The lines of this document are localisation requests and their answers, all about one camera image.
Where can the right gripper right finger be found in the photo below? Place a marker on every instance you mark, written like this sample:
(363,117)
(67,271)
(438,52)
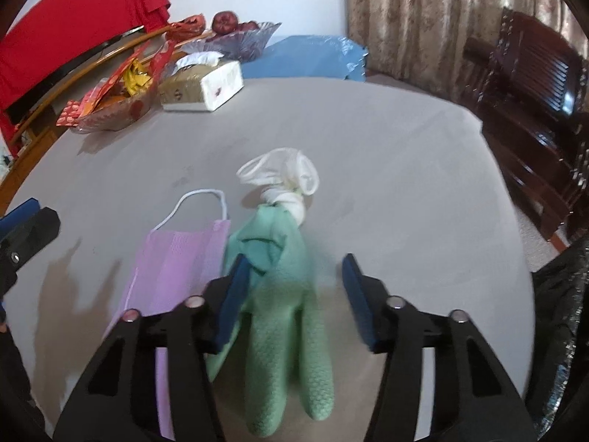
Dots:
(474,399)

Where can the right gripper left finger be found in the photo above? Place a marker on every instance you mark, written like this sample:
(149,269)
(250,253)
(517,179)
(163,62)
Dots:
(115,397)

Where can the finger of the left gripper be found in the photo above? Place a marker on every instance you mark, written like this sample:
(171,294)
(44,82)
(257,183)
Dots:
(18,215)
(24,242)

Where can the pink face mask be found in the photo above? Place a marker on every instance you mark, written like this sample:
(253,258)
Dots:
(171,266)

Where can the green rubber glove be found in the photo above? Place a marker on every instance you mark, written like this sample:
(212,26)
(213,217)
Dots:
(287,342)

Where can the black trash bin with bag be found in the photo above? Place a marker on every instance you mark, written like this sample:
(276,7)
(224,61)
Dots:
(557,392)

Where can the wooden tv cabinet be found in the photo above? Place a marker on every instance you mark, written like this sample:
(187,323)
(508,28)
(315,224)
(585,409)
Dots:
(37,129)

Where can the glass snack bowl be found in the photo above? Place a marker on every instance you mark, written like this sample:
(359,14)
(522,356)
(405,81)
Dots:
(122,99)

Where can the gold tissue box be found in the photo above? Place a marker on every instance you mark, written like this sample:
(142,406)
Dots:
(200,82)

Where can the red cloth cover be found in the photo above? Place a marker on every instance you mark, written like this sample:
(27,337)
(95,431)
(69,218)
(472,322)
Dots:
(54,32)

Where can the red basket on cabinet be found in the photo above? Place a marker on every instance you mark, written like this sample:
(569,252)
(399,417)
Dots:
(188,28)

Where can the red apples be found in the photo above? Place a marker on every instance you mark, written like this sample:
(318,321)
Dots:
(227,22)

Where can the glass fruit bowl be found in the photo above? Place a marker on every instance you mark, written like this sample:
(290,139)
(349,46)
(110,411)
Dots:
(244,46)

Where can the dark wooden armchair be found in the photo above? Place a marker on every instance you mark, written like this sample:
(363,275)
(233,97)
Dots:
(529,89)

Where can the blue covered side table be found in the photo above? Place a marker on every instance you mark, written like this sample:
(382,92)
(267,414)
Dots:
(310,56)

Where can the floral beige curtain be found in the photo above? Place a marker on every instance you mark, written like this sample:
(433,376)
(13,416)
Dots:
(420,42)

